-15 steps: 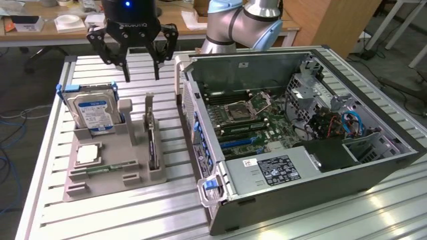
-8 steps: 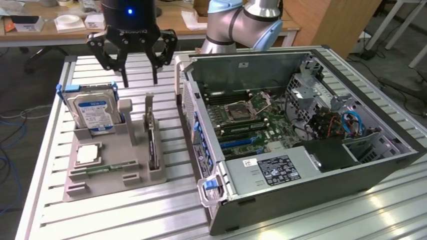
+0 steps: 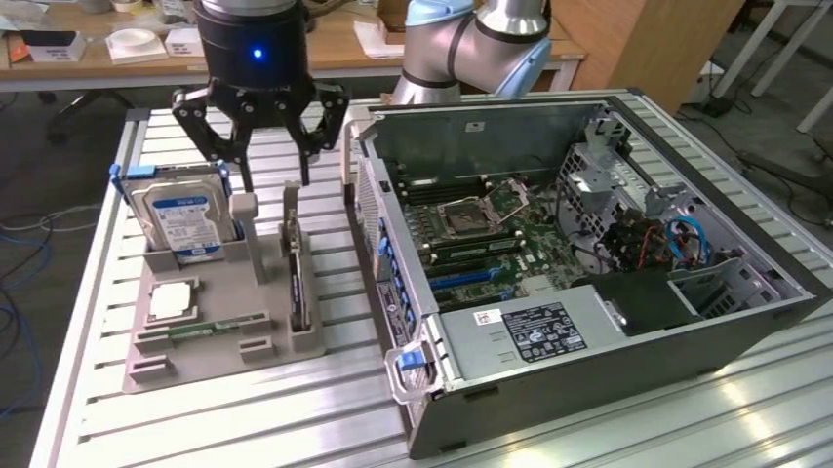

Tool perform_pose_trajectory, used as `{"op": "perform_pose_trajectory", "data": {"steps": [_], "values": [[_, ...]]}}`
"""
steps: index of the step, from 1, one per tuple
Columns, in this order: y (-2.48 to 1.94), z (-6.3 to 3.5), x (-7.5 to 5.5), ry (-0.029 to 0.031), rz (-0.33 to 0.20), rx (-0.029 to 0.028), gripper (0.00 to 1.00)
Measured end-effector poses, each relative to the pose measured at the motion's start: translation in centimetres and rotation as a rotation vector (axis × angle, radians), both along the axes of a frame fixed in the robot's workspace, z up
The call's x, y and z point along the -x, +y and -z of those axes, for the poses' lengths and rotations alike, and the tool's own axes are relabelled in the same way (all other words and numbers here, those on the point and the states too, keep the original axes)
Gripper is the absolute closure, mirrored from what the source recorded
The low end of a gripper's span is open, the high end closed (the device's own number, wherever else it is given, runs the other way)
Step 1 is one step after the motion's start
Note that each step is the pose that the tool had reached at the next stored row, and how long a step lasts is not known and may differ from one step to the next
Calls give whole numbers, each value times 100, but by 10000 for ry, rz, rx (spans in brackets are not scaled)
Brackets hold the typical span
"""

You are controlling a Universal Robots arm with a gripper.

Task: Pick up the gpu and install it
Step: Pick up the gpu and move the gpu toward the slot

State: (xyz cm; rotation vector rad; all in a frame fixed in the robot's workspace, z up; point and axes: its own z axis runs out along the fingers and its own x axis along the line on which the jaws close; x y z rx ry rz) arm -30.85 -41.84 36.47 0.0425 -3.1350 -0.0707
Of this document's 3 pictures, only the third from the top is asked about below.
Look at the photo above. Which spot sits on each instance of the hard disk with blue bracket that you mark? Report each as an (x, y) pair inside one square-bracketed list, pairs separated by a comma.
[(179, 219)]

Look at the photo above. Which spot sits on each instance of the small white labelled box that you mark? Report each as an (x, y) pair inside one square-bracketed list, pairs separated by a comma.
[(185, 44)]

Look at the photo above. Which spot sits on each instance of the white square tape holder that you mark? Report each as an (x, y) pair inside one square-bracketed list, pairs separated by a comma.
[(136, 49)]

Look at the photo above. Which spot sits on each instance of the white table frame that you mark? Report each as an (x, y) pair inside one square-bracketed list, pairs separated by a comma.
[(781, 49)]

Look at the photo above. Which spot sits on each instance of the green loose RAM stick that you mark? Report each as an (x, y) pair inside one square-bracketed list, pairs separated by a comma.
[(195, 332)]

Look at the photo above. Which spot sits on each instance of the grey power supply unit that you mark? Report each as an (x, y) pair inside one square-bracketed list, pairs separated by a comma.
[(494, 351)]

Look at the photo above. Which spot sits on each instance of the small orange box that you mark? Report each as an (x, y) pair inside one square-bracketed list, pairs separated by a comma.
[(18, 53)]

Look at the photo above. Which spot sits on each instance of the black open PC case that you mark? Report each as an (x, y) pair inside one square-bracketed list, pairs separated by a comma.
[(586, 390)]

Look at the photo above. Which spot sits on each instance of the long wooden desk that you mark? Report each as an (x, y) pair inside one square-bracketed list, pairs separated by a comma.
[(337, 53)]

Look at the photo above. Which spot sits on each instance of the white box with black top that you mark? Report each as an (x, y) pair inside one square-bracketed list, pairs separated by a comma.
[(58, 51)]

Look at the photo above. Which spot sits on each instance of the metal drive cage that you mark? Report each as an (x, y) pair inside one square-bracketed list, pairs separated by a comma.
[(598, 185)]

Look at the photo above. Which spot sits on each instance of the black office chair base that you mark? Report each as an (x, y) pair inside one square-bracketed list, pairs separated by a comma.
[(70, 112)]

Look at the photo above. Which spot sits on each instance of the stack of white papers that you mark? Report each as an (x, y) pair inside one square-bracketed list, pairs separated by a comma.
[(377, 44)]

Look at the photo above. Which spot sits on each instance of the metal socket cover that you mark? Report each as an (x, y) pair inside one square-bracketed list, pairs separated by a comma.
[(507, 200)]

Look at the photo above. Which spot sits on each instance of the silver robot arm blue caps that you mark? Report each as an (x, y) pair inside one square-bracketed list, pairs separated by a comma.
[(442, 44)]

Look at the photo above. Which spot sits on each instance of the CPU chip with silver lid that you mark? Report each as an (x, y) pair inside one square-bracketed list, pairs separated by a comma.
[(171, 301)]

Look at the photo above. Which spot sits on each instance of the green motherboard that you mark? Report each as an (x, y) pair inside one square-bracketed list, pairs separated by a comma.
[(539, 244)]

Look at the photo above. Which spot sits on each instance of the graphics card with metal bracket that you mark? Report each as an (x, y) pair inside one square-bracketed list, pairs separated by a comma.
[(296, 292)]

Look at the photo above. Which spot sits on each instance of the grey metal disk bay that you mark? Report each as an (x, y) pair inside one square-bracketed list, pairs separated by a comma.
[(722, 287)]

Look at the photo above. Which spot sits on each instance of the brown cardboard box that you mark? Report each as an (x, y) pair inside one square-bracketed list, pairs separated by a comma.
[(393, 14)]

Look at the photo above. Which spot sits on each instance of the CPU socket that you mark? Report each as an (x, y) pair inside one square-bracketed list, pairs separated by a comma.
[(464, 217)]

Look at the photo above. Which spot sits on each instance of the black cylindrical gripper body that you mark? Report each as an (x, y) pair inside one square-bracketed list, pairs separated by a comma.
[(253, 29)]

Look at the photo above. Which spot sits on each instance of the grey parts rack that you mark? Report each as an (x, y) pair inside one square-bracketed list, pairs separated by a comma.
[(221, 302)]

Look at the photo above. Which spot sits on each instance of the blue case release latch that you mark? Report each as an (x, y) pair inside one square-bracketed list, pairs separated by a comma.
[(408, 362)]

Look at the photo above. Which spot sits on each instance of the grey cup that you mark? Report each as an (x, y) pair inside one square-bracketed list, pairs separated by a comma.
[(93, 5)]

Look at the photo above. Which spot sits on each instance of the black power brick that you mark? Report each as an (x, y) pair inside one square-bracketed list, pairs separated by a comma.
[(715, 107)]

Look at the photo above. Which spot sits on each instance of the installed RAM stick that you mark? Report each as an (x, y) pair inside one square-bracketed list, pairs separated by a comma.
[(475, 247)]

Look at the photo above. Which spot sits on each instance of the blue expansion slot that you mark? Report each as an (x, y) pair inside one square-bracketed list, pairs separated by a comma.
[(455, 279)]

